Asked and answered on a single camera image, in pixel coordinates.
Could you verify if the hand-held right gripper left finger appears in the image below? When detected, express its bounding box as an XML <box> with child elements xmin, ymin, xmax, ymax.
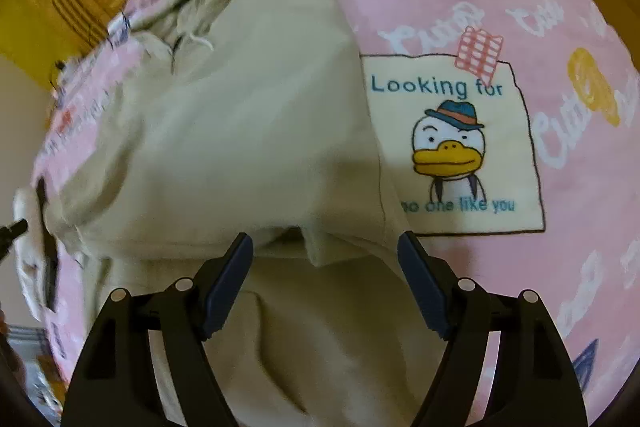
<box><xmin>60</xmin><ymin>233</ymin><xmax>252</xmax><ymax>427</ymax></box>

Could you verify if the beige garment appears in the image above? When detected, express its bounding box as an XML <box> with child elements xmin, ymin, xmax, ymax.
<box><xmin>47</xmin><ymin>0</ymin><xmax>436</xmax><ymax>427</ymax></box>

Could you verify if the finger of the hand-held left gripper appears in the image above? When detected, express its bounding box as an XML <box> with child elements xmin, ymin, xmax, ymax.
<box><xmin>0</xmin><ymin>218</ymin><xmax>29</xmax><ymax>260</ymax></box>

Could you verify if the pink printed blanket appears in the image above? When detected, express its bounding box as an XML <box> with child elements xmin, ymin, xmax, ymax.
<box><xmin>30</xmin><ymin>0</ymin><xmax>640</xmax><ymax>427</ymax></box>

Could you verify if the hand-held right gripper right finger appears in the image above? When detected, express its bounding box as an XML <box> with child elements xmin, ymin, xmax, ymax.
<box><xmin>397</xmin><ymin>231</ymin><xmax>588</xmax><ymax>427</ymax></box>

